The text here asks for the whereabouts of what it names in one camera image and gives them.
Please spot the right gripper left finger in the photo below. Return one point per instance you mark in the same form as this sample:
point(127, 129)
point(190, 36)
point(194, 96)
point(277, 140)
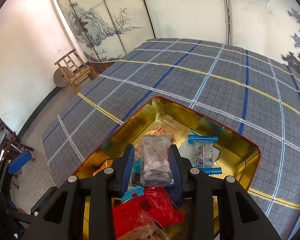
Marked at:
point(62, 216)

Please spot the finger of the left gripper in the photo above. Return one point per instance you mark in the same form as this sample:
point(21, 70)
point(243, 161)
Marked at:
point(19, 162)

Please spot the teal-edged dark candy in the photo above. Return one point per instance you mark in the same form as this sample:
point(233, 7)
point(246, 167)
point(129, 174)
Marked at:
point(135, 188)

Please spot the small blue-edged clear candy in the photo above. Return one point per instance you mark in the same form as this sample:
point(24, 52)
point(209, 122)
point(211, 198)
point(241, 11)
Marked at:
point(203, 157)

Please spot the red snack packet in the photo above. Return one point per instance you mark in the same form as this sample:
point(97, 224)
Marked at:
point(155, 202)

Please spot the dark seaweed snack packet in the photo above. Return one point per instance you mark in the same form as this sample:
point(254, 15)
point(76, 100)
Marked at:
point(155, 168)

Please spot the navy light-blue snack pack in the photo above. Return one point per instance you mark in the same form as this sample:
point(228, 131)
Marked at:
point(188, 148)

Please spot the clear brown pastry packet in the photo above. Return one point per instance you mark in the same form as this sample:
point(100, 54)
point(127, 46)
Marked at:
point(163, 125)

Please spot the dark wooden chair at left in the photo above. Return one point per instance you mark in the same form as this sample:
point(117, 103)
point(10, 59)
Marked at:
point(10, 148)

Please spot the red gold toffee tin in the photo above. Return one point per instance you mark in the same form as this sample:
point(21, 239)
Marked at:
point(219, 205)

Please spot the clear bag orange crackers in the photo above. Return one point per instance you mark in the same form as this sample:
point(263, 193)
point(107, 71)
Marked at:
point(147, 228)

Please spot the round stone millstone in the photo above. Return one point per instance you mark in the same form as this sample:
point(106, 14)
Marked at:
point(60, 79)

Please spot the small bamboo chair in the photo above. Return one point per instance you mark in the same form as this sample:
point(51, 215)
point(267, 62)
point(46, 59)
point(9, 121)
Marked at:
point(75, 70)

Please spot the plaid blue grey tablecloth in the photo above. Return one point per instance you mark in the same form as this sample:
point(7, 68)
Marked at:
point(250, 93)

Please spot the painted folding screen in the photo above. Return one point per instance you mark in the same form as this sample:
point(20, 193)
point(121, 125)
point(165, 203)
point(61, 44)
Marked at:
point(106, 30)

